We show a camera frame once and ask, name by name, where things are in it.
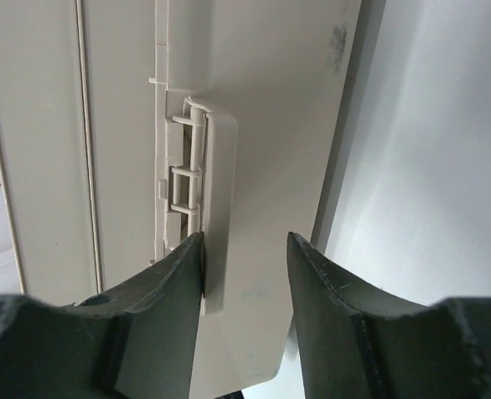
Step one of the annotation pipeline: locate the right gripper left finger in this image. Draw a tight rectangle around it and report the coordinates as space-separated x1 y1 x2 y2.
0 233 204 398

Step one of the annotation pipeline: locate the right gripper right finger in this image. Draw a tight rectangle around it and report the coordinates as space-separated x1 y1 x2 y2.
287 233 491 398

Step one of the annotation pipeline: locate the beige plastic tool box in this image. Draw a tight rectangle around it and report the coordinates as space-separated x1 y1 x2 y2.
0 1 362 398

